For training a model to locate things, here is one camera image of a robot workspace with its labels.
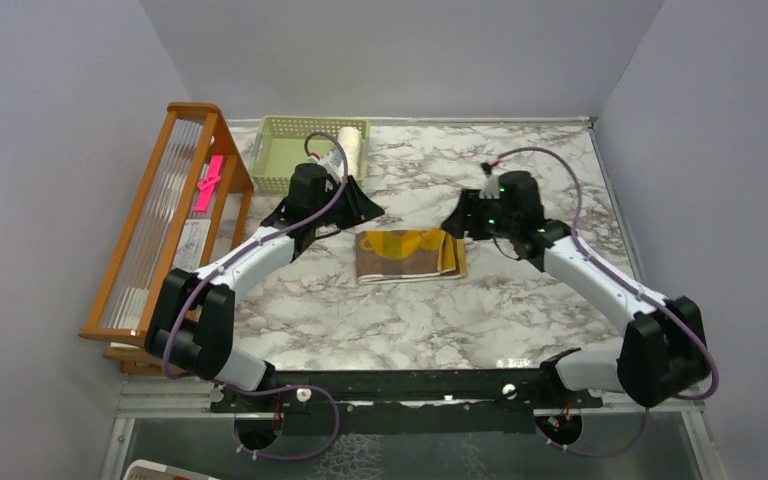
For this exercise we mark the wooden rack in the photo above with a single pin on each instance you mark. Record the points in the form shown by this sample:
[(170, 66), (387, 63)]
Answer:
[(121, 312)]

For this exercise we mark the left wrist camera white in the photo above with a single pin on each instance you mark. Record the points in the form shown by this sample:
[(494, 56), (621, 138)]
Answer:
[(333, 162)]

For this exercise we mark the pink plastic clip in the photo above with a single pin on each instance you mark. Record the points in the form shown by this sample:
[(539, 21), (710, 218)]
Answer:
[(208, 183)]

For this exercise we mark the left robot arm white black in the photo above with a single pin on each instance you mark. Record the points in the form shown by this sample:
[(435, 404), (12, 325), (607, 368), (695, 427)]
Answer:
[(192, 323)]

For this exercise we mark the green plastic basket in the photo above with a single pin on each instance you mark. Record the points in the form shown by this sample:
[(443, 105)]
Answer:
[(279, 147)]

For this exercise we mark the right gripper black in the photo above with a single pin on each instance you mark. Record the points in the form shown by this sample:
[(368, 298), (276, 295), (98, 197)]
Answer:
[(466, 216)]

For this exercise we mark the yellow towel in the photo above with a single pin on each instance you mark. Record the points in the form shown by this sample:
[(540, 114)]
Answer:
[(403, 256)]

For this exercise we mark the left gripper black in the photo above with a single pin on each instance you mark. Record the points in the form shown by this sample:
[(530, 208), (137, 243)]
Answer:
[(360, 206)]

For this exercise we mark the white towel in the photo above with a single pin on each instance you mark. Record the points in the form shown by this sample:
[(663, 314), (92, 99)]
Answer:
[(351, 140)]

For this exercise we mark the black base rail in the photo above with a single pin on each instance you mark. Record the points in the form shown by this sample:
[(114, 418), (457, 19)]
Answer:
[(391, 402)]

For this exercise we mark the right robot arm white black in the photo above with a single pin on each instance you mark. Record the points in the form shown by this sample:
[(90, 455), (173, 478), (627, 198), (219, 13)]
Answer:
[(660, 352)]

